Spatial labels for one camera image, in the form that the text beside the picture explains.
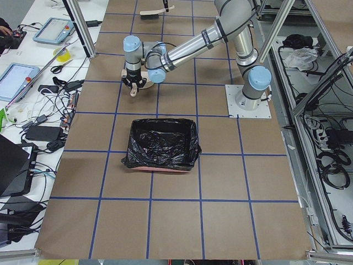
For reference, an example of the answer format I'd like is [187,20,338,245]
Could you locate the black laptop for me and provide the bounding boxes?
[1,136,38,197]

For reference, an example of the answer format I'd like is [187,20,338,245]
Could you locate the aluminium frame post left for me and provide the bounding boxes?
[63,0,97,59]

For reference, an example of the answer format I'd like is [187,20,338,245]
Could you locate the blue teach pendant far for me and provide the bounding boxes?
[33,17,74,45]

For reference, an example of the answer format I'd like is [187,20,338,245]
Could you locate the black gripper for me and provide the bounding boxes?
[163,0,169,12]
[121,71,147,89]

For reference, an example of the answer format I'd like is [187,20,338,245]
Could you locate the aluminium frame post right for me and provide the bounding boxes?
[259,0,295,63]

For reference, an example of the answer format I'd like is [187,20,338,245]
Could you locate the blue teach pendant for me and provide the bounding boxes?
[1,63,40,102]
[33,17,74,45]

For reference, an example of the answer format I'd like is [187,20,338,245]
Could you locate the white hand brush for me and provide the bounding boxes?
[140,5,175,19]

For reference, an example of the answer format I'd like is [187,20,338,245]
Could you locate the yellow tape roll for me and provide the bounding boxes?
[53,48,71,62]

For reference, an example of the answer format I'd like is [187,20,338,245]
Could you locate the beige plastic dustpan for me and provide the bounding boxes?
[121,69,154,97]

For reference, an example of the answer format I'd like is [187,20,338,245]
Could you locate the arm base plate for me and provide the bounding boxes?
[225,84,271,119]

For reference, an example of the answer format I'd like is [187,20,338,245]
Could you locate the blue teach pendant near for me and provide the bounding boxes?
[1,63,40,102]

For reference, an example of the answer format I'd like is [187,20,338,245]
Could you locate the white crumpled cloth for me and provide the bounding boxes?
[284,48,318,71]

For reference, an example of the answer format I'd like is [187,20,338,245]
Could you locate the aluminium frame post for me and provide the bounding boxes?
[259,0,295,63]
[63,0,97,59]

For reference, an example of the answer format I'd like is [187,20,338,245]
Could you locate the bin with black bag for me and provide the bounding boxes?
[121,118,202,173]

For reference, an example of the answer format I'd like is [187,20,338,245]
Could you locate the black power adapter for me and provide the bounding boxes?
[25,126,63,141]

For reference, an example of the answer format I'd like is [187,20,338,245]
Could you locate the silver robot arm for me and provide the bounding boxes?
[121,1,272,111]

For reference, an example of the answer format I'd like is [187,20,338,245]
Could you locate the black handled scissors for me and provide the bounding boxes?
[50,59,73,75]

